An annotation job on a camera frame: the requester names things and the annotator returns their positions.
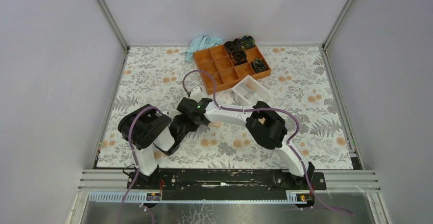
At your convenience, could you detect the beige card holder wallet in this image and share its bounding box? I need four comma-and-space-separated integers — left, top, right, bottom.
209, 121, 223, 128

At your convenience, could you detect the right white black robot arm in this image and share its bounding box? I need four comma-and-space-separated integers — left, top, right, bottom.
169, 97, 315, 189

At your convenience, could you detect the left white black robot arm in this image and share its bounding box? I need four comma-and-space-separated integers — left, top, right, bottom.
117, 104, 199, 189

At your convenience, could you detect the white card box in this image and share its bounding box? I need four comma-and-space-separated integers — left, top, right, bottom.
231, 75, 273, 106

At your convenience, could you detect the orange compartment tray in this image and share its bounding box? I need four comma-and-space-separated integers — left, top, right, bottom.
193, 45, 272, 95

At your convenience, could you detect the light blue cloth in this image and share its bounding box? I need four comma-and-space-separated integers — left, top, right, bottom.
185, 35, 224, 63

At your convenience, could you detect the dark rolled band middle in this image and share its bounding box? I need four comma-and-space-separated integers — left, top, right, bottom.
230, 49, 248, 66

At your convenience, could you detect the dark rolled band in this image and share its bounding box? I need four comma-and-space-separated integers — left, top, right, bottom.
230, 49, 248, 66
251, 58, 269, 73
224, 38, 242, 55

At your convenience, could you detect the dark rolled band top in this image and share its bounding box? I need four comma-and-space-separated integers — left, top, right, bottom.
224, 38, 242, 55

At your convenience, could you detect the dark rolled band right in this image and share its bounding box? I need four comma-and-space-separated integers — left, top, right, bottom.
251, 58, 269, 73

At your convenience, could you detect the dark rolled band corner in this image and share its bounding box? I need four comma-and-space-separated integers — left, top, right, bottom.
240, 35, 256, 50

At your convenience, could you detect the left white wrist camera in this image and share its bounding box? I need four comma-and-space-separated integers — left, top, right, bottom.
168, 109, 182, 119

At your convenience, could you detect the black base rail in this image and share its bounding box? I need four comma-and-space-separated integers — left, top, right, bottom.
123, 168, 327, 201

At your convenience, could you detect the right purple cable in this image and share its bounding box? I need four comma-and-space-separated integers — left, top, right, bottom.
182, 69, 355, 217

